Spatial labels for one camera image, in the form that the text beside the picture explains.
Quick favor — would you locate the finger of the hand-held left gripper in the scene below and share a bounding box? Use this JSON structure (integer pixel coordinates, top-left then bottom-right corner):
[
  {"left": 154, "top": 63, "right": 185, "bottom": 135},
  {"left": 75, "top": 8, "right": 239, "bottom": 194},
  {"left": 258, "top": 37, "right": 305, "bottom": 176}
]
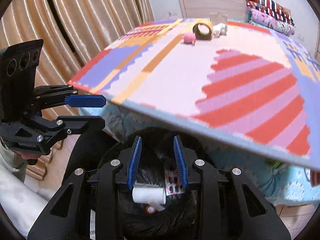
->
[
  {"left": 33, "top": 84, "right": 107, "bottom": 111},
  {"left": 37, "top": 116, "right": 106, "bottom": 135}
]

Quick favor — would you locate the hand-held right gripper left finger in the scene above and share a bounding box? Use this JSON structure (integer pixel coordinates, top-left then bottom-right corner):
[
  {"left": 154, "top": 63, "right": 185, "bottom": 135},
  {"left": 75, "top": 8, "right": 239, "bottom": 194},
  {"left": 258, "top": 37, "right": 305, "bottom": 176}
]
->
[{"left": 27, "top": 135, "right": 143, "bottom": 240}]

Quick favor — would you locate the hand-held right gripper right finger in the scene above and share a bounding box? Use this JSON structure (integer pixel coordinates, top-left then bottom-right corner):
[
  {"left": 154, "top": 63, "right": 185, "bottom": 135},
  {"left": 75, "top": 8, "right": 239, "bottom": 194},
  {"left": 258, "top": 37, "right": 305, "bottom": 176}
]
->
[{"left": 173, "top": 135, "right": 292, "bottom": 240}]

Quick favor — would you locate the pill blister pack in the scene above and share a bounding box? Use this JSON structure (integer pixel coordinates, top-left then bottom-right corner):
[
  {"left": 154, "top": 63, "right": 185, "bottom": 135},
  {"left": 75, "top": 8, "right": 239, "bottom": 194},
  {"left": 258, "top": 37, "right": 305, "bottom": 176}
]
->
[{"left": 165, "top": 169, "right": 187, "bottom": 196}]

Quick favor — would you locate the white paper roll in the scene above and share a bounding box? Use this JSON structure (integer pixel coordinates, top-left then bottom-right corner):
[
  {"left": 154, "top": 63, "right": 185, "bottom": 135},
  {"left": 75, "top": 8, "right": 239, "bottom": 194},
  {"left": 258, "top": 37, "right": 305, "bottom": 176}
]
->
[{"left": 132, "top": 186, "right": 167, "bottom": 205}]

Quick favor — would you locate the black trash bin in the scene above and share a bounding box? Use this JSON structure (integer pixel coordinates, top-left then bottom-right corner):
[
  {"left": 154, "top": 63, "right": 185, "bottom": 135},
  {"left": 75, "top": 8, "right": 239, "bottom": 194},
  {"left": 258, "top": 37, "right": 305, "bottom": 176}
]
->
[{"left": 97, "top": 127, "right": 218, "bottom": 240}]

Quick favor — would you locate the person's left forearm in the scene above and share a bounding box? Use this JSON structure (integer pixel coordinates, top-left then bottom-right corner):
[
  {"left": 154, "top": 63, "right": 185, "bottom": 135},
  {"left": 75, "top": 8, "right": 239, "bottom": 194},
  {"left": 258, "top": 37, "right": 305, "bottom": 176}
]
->
[{"left": 0, "top": 140, "right": 28, "bottom": 183}]

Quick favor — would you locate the person's left hand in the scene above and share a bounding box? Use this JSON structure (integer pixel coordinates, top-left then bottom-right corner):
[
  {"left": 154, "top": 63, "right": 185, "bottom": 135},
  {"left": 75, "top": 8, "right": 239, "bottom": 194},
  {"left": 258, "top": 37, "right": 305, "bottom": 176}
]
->
[{"left": 12, "top": 150, "right": 42, "bottom": 166}]

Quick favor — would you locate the beige striped curtain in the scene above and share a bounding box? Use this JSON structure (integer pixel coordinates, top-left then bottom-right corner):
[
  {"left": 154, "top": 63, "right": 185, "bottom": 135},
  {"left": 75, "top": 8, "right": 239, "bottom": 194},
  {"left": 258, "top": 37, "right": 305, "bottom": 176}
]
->
[{"left": 0, "top": 0, "right": 155, "bottom": 100}]

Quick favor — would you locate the green item under mat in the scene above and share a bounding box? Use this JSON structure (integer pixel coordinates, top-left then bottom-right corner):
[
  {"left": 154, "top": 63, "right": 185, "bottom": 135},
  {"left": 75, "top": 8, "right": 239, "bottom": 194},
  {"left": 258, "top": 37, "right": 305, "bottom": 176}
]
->
[{"left": 266, "top": 160, "right": 283, "bottom": 171}]

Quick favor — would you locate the person's white garment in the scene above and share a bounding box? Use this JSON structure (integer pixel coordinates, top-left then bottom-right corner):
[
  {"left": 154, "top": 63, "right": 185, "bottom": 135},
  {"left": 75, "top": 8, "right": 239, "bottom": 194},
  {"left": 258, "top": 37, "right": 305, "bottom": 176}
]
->
[{"left": 0, "top": 166, "right": 66, "bottom": 238}]

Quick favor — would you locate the colourful foam mat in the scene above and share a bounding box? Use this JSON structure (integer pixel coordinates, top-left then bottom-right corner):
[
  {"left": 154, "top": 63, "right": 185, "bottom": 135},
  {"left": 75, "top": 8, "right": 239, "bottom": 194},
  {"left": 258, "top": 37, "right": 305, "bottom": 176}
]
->
[{"left": 67, "top": 17, "right": 320, "bottom": 173}]

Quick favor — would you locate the pink toy pig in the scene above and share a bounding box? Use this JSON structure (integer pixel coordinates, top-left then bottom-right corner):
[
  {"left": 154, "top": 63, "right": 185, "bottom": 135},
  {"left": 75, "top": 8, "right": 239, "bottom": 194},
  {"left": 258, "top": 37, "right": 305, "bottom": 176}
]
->
[{"left": 183, "top": 32, "right": 197, "bottom": 46}]

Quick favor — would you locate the yellow tape roll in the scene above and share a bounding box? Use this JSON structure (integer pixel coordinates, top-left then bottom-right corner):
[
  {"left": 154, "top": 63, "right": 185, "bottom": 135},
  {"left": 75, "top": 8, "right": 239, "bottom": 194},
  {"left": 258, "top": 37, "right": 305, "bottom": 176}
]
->
[{"left": 192, "top": 21, "right": 214, "bottom": 41}]

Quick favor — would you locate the crumpled white tissue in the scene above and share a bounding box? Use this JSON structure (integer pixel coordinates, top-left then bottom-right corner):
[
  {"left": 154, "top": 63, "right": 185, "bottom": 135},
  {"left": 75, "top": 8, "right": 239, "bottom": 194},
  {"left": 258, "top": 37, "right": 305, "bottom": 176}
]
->
[{"left": 212, "top": 23, "right": 227, "bottom": 39}]

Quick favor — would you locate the white plastic holder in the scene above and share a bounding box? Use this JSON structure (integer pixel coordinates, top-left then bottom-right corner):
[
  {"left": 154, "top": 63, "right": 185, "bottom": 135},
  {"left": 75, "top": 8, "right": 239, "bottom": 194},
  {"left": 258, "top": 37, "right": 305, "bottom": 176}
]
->
[{"left": 210, "top": 12, "right": 228, "bottom": 34}]

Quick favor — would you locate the wooden bed headboard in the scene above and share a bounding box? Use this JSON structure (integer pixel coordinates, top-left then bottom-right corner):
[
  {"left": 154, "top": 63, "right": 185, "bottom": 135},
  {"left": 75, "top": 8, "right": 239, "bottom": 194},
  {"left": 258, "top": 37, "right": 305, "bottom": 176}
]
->
[{"left": 178, "top": 0, "right": 248, "bottom": 20}]

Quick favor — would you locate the folded floral quilt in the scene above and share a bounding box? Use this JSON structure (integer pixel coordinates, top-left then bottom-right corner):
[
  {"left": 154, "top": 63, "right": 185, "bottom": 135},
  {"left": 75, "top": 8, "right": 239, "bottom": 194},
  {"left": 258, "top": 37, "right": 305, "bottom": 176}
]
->
[{"left": 246, "top": 7, "right": 296, "bottom": 37}]

